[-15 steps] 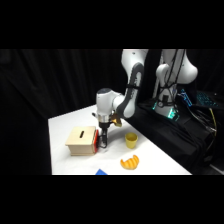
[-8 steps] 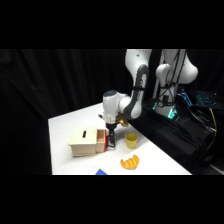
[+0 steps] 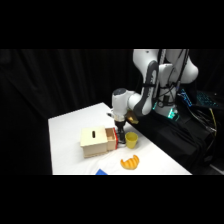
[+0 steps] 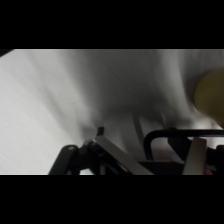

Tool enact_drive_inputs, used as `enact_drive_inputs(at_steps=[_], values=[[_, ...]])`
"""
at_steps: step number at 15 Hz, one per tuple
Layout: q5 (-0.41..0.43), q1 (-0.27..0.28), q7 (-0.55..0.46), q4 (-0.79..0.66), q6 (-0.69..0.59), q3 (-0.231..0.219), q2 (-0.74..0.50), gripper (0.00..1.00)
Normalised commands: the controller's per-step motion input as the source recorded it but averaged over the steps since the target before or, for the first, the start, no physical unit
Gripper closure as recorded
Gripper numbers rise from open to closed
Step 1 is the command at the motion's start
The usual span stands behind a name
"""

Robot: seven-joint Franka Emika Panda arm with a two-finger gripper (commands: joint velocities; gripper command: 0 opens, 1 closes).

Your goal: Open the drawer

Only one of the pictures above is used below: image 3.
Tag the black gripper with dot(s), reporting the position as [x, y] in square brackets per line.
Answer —
[120, 126]

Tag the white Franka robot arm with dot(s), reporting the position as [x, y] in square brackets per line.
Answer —
[120, 98]

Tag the light wooden drawer box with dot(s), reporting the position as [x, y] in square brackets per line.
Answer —
[93, 141]

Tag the yellow plastic cup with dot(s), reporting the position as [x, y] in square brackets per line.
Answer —
[131, 140]

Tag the orange toy croissant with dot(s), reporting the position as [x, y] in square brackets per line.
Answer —
[130, 162]

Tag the blue toy block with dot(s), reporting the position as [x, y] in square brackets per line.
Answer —
[101, 172]

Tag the small green light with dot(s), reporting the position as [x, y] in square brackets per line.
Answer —
[172, 114]

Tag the black robot stand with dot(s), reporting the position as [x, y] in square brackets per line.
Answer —
[180, 140]

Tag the black curtain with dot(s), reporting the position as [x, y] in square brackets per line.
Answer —
[50, 83]

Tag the blue backlit keyboard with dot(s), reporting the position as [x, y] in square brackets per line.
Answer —
[206, 99]

